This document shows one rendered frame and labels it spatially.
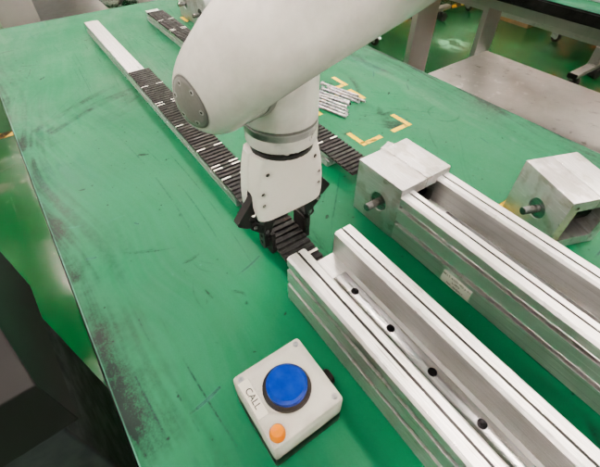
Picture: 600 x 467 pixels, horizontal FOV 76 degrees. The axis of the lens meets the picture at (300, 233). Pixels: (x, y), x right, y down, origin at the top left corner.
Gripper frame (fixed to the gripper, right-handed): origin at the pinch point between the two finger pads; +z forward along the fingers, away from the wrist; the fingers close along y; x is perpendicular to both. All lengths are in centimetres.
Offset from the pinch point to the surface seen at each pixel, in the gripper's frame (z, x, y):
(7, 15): 18, -201, 20
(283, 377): -4.2, 19.7, 13.0
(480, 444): -5.3, 34.0, 2.9
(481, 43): 53, -108, -218
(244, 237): 3.2, -4.9, 4.4
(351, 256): -4.0, 11.6, -2.3
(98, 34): 0, -95, 1
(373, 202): -2.1, 4.5, -12.9
